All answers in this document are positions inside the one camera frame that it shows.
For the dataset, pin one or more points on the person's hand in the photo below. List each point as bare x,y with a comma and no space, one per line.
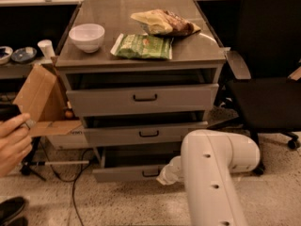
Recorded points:
15,143

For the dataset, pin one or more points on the grey bottom drawer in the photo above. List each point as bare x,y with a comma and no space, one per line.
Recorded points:
134,163

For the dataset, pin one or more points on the grey drawer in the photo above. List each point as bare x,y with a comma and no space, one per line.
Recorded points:
128,101
134,163
144,134

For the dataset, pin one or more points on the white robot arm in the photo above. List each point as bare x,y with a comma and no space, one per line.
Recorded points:
207,161

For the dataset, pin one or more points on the grey middle drawer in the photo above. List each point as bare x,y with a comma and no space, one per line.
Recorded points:
144,134

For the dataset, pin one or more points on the grey top drawer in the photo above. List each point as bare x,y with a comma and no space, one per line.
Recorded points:
128,101

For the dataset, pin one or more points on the black white stand bar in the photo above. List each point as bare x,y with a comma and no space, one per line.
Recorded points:
28,163

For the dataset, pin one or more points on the open cardboard box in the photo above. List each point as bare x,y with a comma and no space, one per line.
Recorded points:
44,99

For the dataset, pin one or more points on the small orange ball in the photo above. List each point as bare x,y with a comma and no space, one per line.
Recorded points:
69,114

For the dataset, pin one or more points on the black shoe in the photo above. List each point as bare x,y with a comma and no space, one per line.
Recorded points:
10,211

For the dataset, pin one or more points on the blue ceramic bowl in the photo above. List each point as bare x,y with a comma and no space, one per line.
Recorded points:
24,55

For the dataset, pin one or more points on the blue white bowl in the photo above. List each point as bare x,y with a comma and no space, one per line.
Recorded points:
5,54

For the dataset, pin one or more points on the white paper cup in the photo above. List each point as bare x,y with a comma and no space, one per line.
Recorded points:
47,49

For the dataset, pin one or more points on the green snack bag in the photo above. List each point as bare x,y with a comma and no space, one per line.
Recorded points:
142,47

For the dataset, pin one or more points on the yellow brown snack bag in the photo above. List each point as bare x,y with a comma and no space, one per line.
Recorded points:
159,22

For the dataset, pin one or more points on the black office chair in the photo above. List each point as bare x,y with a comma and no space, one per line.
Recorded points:
262,76

